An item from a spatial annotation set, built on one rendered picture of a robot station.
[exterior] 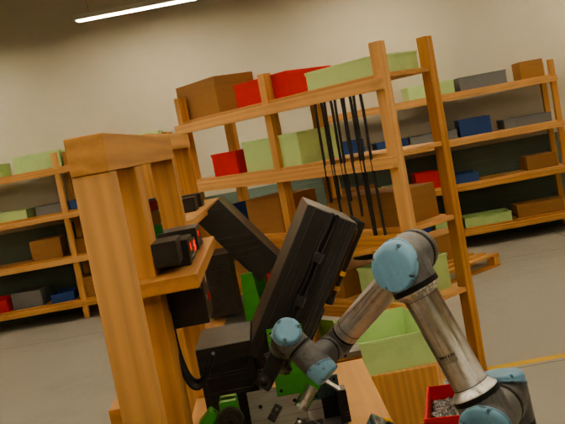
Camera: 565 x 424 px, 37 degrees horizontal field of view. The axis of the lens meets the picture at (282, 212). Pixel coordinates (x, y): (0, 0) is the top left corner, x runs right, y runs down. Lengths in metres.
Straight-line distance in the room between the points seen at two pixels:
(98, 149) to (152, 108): 9.58
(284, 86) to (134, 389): 3.87
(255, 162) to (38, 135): 6.28
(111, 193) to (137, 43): 9.70
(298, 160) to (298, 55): 5.89
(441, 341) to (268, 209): 4.11
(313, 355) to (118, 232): 0.61
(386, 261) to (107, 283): 0.65
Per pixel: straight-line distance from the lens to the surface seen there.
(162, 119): 11.50
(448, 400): 2.95
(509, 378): 2.14
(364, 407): 2.95
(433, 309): 2.00
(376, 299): 2.19
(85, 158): 1.96
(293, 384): 2.65
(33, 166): 11.33
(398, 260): 1.96
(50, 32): 11.90
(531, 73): 11.29
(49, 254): 11.41
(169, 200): 3.35
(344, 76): 5.25
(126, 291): 1.98
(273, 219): 6.00
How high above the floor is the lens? 1.85
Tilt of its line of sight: 5 degrees down
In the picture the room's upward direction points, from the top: 11 degrees counter-clockwise
